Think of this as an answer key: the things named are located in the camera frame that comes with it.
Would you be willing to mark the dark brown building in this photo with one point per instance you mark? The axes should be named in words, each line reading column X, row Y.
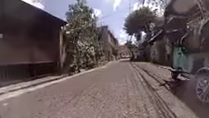
column 25, row 37

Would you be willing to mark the distant building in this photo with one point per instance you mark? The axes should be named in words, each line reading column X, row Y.
column 124, row 51

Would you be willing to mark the round dark green tree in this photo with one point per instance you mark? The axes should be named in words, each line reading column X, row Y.
column 139, row 20

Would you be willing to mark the tree with white blossoms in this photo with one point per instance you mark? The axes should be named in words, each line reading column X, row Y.
column 80, row 36

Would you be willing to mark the grey concrete sidewalk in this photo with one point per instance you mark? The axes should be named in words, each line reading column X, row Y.
column 23, row 85

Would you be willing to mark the grey paved road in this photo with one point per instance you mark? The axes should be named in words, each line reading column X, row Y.
column 103, row 95

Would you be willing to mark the green and grey vehicle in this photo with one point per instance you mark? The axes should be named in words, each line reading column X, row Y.
column 192, row 58

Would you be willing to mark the row of walled buildings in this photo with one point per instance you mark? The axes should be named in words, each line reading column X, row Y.
column 159, row 49

